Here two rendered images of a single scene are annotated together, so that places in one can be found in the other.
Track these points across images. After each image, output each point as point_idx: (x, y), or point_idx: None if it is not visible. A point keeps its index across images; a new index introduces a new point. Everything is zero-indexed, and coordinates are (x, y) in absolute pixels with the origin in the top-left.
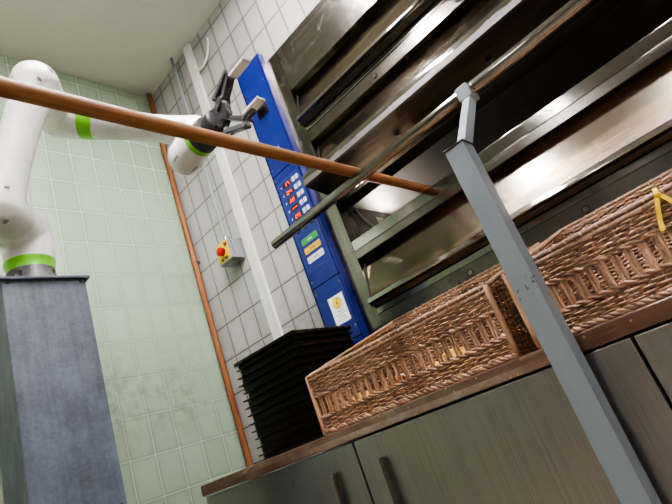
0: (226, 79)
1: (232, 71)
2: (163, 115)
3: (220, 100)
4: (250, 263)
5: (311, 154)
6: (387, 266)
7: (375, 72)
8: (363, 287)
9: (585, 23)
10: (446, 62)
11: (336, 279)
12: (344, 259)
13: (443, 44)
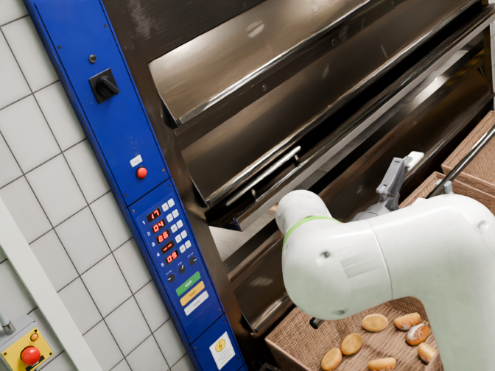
0: (404, 172)
1: (412, 165)
2: (321, 207)
3: (398, 198)
4: (68, 348)
5: (180, 169)
6: (258, 288)
7: (265, 84)
8: (237, 317)
9: (364, 89)
10: (368, 124)
11: (220, 321)
12: (219, 294)
13: (317, 78)
